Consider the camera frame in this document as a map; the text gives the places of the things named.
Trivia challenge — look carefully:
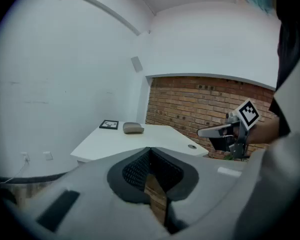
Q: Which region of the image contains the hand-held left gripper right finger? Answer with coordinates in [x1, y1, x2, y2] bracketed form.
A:
[149, 146, 252, 240]

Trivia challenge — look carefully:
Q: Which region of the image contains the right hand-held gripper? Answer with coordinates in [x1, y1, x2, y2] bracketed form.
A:
[196, 98, 262, 160]

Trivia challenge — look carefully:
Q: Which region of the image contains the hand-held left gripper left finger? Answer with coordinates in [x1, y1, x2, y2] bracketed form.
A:
[3, 146, 172, 240]

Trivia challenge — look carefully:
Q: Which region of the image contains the beige glasses case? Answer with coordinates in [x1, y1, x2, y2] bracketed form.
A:
[122, 121, 144, 135]

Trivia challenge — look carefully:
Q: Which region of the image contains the person's right forearm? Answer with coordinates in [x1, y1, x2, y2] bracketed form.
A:
[247, 117, 282, 145]

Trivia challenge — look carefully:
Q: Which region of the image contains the black framed deer picture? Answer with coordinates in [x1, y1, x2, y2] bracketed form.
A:
[98, 119, 120, 131]

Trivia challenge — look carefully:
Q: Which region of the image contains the person's black shirt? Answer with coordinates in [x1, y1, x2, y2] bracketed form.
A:
[268, 0, 300, 145]

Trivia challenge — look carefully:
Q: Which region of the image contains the grey wall panel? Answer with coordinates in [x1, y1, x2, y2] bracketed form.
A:
[130, 56, 144, 73]

